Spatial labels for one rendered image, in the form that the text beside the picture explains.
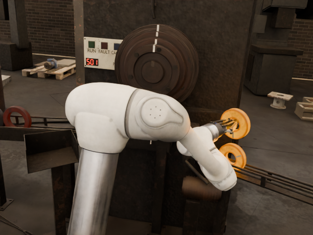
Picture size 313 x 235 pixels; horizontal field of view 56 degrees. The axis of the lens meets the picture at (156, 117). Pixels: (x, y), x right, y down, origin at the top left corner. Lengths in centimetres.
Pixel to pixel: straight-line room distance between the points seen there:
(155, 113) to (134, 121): 7
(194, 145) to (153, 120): 35
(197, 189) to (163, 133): 106
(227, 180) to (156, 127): 62
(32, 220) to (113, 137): 166
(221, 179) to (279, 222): 134
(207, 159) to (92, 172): 44
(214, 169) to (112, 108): 52
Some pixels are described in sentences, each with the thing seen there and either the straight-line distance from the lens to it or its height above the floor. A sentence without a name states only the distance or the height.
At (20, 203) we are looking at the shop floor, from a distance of 252.
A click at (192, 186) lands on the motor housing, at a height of 51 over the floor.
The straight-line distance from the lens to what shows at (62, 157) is 179.
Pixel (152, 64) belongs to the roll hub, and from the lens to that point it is 156.
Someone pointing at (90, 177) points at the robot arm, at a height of 102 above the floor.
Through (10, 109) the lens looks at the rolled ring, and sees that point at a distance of 213.
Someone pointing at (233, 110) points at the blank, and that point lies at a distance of 152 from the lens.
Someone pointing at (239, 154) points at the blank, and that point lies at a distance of 161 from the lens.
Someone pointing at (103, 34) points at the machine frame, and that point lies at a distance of 187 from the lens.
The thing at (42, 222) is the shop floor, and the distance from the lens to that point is 231.
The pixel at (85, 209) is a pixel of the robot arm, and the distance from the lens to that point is 81.
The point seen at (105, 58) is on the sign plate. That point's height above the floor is 113.
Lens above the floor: 143
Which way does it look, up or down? 20 degrees down
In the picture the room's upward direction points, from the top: 4 degrees clockwise
